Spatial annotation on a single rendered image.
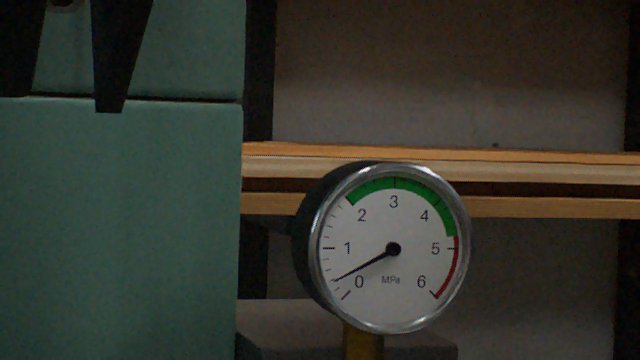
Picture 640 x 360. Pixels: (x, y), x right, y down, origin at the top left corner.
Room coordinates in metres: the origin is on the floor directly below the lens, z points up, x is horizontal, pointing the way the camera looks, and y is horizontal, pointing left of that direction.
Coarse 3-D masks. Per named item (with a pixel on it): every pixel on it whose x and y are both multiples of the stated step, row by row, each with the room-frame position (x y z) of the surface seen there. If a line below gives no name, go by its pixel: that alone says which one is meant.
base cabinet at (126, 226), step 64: (0, 128) 0.49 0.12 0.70; (64, 128) 0.49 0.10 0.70; (128, 128) 0.50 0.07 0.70; (192, 128) 0.51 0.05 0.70; (0, 192) 0.49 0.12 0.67; (64, 192) 0.49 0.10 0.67; (128, 192) 0.50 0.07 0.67; (192, 192) 0.51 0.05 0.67; (0, 256) 0.49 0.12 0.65; (64, 256) 0.49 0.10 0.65; (128, 256) 0.50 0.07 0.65; (192, 256) 0.51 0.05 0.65; (0, 320) 0.49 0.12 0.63; (64, 320) 0.49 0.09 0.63; (128, 320) 0.50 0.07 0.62; (192, 320) 0.51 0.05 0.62
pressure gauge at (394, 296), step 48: (336, 192) 0.46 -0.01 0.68; (384, 192) 0.47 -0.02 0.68; (432, 192) 0.47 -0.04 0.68; (336, 240) 0.46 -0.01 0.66; (384, 240) 0.47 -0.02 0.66; (432, 240) 0.47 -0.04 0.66; (336, 288) 0.46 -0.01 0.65; (384, 288) 0.47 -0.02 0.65; (432, 288) 0.47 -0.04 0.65; (384, 336) 0.49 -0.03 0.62
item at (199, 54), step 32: (160, 0) 0.50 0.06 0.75; (192, 0) 0.51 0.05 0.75; (224, 0) 0.51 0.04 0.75; (64, 32) 0.49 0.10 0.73; (160, 32) 0.50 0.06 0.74; (192, 32) 0.51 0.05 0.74; (224, 32) 0.51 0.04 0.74; (64, 64) 0.49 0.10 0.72; (160, 64) 0.50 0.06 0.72; (192, 64) 0.51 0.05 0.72; (224, 64) 0.51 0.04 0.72; (128, 96) 0.50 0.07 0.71; (160, 96) 0.51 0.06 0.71; (192, 96) 0.51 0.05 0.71; (224, 96) 0.51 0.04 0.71
